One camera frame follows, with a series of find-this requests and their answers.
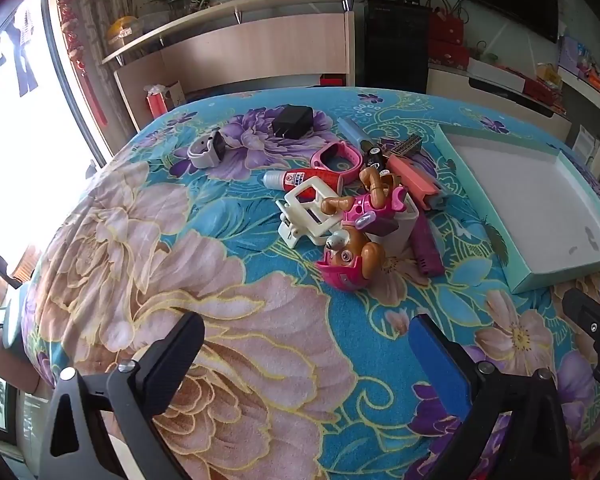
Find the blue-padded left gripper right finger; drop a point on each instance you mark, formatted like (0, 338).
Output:
(535, 444)

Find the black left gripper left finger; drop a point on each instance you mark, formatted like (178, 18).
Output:
(76, 443)

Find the magenta translucent lighter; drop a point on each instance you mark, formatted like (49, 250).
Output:
(425, 249)

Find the white power adapter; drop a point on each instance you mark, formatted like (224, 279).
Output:
(395, 243)

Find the salmon blue toy knife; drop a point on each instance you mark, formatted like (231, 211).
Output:
(425, 190)

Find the pink brown puppy toy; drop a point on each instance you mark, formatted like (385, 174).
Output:
(350, 259)

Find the black gold patterned harmonica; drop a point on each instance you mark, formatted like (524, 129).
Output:
(402, 148)

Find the black toy car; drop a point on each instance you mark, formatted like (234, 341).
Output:
(373, 155)

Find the pink smartwatch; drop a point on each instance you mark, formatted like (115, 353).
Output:
(341, 158)

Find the white phone clamp holder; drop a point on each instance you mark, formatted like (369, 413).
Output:
(299, 219)

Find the white smartwatch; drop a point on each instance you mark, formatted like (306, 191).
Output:
(207, 151)

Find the red white glue bottle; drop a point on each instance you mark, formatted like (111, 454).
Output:
(287, 180)

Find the black power adapter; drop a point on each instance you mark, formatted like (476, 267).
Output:
(293, 122)

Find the blue orange toy knife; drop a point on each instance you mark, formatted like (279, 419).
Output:
(354, 134)

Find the teal white shallow box tray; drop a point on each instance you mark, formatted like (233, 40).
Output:
(542, 214)

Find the white flat box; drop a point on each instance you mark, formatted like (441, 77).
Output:
(495, 75)

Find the cream low tv stand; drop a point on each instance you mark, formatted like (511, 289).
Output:
(456, 85)

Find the red gift box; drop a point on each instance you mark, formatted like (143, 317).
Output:
(449, 55)

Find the floral blue tablecloth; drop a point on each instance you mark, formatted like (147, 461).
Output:
(295, 379)

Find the red handbag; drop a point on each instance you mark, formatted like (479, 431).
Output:
(444, 23)

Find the black water dispenser cabinet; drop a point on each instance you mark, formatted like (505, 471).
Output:
(395, 45)

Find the red white gift bag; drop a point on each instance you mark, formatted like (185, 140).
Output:
(161, 98)

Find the curved wooden counter shelf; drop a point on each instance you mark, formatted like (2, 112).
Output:
(271, 38)

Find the yellow container on shelf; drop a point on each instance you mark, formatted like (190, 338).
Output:
(123, 31)

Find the red chinese knot ornament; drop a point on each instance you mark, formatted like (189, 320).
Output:
(69, 24)

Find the beige patterned curtain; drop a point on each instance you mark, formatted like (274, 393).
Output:
(98, 16)

